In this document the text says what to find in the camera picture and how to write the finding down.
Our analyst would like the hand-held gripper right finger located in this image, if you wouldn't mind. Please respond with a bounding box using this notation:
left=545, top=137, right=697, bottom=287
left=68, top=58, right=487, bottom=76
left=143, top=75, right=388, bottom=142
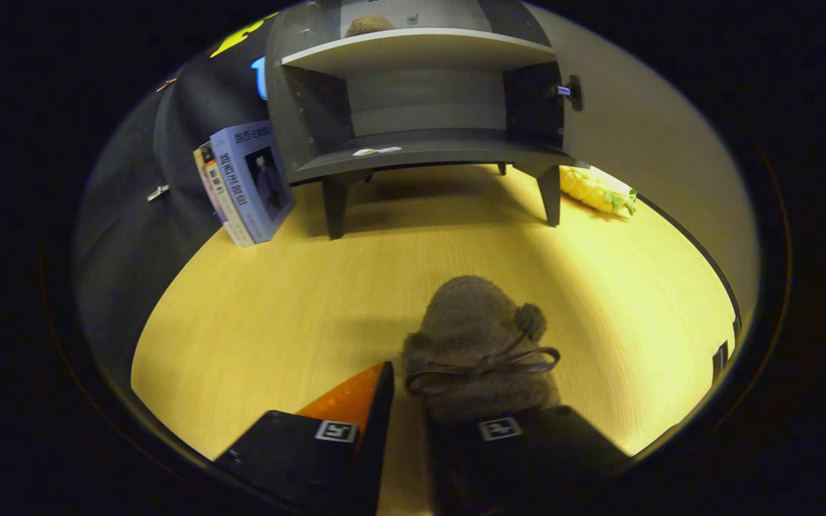
left=426, top=405, right=630, bottom=516

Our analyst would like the white spine book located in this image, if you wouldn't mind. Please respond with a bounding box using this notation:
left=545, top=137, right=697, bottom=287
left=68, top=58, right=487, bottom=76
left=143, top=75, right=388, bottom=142
left=193, top=142, right=256, bottom=248

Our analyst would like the yellow pineapple plush toy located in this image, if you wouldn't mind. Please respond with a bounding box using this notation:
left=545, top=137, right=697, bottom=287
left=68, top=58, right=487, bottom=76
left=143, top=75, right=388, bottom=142
left=560, top=165, right=637, bottom=216

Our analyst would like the dark grey shoe cabinet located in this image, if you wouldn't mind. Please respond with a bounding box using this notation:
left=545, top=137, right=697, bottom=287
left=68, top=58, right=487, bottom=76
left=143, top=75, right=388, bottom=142
left=265, top=0, right=586, bottom=241

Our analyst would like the lavender cover book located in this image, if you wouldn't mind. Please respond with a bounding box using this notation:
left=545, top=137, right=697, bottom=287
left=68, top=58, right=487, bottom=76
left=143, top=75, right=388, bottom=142
left=210, top=120, right=296, bottom=244

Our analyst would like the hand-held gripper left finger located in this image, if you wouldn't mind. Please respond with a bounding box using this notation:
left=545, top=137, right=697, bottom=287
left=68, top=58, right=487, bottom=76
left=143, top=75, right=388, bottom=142
left=214, top=360, right=394, bottom=516

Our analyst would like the brown fuzzy shoe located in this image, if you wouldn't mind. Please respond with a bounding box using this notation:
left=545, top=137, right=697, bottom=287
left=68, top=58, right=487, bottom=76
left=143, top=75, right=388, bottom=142
left=402, top=276, right=563, bottom=431
left=343, top=14, right=396, bottom=38

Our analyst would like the black backdrop cloth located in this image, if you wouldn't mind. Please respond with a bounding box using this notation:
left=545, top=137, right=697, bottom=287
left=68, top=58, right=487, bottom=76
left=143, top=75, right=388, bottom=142
left=72, top=11, right=292, bottom=388

